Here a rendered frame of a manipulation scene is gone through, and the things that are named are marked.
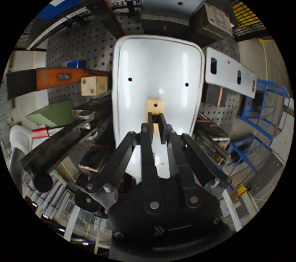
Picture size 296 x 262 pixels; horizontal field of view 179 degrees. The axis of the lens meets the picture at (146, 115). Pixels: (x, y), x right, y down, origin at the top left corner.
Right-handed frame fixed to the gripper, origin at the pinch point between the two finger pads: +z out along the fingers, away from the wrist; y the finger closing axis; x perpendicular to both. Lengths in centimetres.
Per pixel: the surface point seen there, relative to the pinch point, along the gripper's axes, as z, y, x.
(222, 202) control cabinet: 57, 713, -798
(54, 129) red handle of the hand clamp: -5.1, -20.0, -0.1
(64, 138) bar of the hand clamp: -7.5, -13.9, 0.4
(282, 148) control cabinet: -10, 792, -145
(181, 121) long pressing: 5.7, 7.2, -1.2
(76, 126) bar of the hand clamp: -4.4, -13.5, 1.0
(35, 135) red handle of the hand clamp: -8.6, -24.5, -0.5
